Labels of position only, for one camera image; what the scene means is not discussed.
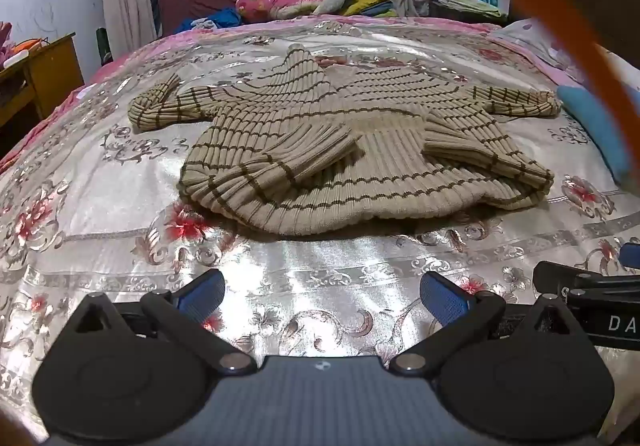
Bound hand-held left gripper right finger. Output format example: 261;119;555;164
389;270;587;375

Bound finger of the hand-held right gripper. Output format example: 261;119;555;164
532;262;640;297
619;242;640;271

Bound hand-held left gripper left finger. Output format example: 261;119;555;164
65;268;258;373

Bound beige striped knit sweater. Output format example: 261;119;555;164
127;46;563;237

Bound silver floral bedspread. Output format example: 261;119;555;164
0;18;640;446

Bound light blue cloth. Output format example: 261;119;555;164
556;84;640;187

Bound white floral pillow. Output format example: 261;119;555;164
487;18;623;87

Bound pink floral blanket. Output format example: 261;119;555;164
0;14;566;177

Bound dark upright object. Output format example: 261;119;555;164
95;28;114;67

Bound wooden nightstand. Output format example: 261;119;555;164
0;32;86;131

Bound blue crumpled cloth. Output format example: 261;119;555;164
175;6;244;34

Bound pale green folded cloth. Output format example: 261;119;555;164
438;0;504;19

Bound yellow green folded cloths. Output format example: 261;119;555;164
342;0;399;18

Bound orange item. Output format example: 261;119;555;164
12;38;49;55

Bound pink patterned cloth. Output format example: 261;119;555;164
0;20;17;72

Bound orange strap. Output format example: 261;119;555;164
434;0;640;114

